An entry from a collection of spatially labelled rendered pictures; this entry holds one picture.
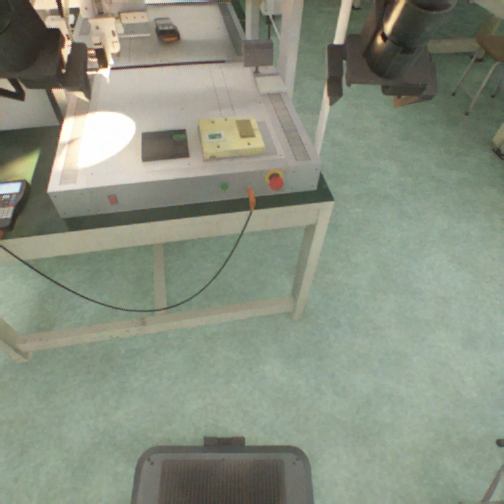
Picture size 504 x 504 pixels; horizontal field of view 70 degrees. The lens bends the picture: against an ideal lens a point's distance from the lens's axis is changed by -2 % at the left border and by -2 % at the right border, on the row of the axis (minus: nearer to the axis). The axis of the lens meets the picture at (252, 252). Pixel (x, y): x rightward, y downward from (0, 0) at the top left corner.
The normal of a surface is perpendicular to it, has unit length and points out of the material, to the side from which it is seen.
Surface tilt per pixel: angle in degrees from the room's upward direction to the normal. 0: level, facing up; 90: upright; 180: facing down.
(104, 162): 0
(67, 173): 0
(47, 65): 30
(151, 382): 0
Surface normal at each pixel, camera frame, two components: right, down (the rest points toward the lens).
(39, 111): 0.18, 0.77
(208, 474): 0.03, -0.62
